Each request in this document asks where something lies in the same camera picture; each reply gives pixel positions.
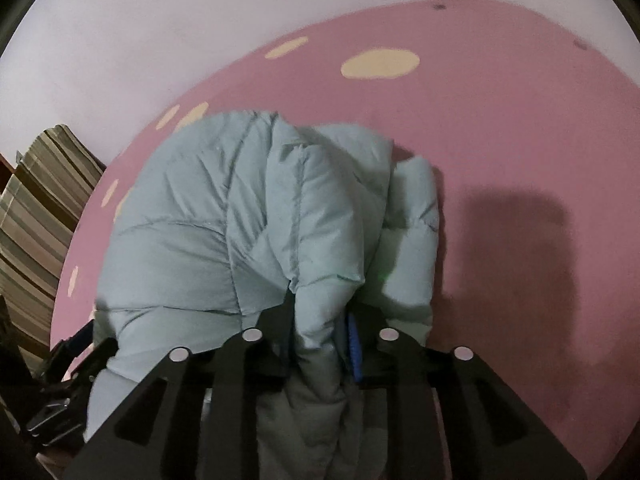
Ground striped beige curtain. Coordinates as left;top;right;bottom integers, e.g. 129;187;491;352
0;124;107;361

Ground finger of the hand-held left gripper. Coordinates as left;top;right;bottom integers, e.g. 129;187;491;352
48;323;96;367
68;338;120;384

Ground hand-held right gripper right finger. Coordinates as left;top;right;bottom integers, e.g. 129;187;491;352
344;304;587;480

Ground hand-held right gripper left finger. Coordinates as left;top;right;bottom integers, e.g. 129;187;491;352
64;294;297;480

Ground light blue puffer jacket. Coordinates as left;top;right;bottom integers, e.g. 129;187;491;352
84;109;442;480

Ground pink bed sheet cream dots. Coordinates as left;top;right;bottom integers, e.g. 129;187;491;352
49;0;640;480

